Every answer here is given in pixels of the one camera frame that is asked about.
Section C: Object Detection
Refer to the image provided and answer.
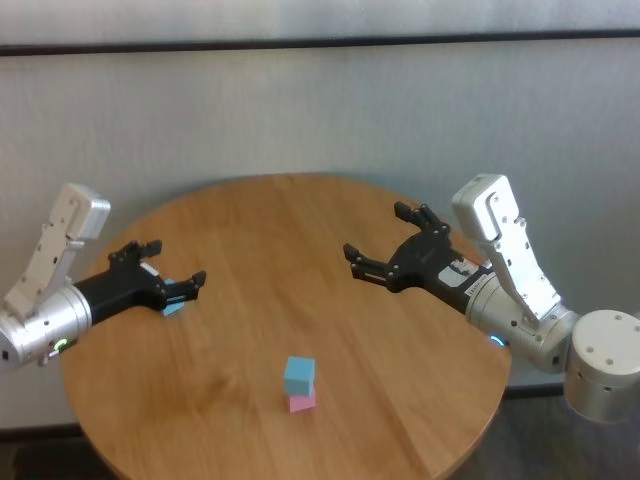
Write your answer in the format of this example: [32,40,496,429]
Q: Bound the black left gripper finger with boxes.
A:
[108,239,165,265]
[163,269,209,307]

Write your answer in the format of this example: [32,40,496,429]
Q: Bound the black wall trim strip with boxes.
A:
[0,29,640,59]

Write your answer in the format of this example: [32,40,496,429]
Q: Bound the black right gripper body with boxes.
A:
[383,231,496,316]

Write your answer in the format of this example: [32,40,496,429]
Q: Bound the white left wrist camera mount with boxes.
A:
[3,183,112,319]

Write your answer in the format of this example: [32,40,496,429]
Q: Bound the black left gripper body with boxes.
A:
[72,252,170,327]

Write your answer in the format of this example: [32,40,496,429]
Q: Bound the pink cube block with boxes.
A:
[287,392,317,414]

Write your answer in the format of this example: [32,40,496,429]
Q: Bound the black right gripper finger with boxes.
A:
[342,242,396,289]
[392,200,451,239]

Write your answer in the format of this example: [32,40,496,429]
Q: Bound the blue cube block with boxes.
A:
[162,278,186,318]
[283,356,317,396]

